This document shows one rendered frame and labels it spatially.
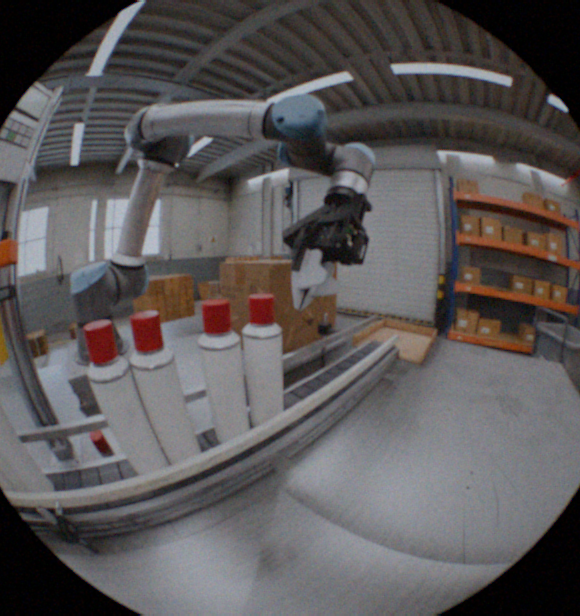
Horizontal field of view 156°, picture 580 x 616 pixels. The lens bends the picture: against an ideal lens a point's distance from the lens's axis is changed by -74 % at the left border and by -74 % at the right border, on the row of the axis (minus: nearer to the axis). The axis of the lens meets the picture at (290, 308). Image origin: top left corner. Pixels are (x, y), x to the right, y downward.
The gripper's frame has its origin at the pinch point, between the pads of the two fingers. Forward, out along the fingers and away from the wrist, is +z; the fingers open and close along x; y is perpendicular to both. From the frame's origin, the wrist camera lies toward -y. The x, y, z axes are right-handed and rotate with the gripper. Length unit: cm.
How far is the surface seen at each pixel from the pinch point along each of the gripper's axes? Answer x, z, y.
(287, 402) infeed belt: 8.0, 16.8, -0.9
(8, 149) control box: -56, 0, -6
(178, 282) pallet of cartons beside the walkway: 82, -18, -339
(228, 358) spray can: -10.4, 10.6, 3.3
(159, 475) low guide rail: -15.9, 26.5, 5.2
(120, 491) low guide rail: -20.8, 30.0, 5.5
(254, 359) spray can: -6.0, 10.0, 2.5
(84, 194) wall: -198, -107, -529
